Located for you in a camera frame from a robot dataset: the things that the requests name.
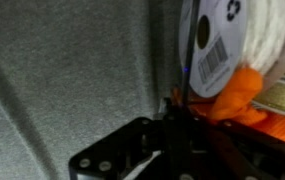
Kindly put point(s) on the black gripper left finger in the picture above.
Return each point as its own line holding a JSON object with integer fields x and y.
{"x": 138, "y": 150}

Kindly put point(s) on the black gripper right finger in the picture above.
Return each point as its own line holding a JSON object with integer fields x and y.
{"x": 235, "y": 156}

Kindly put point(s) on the gold ribbon spool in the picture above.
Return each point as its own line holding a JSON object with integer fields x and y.
{"x": 282, "y": 96}

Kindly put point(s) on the grey tablecloth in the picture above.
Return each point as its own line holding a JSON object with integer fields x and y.
{"x": 65, "y": 73}

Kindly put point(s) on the white yarn spool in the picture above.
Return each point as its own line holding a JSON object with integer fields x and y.
{"x": 222, "y": 46}

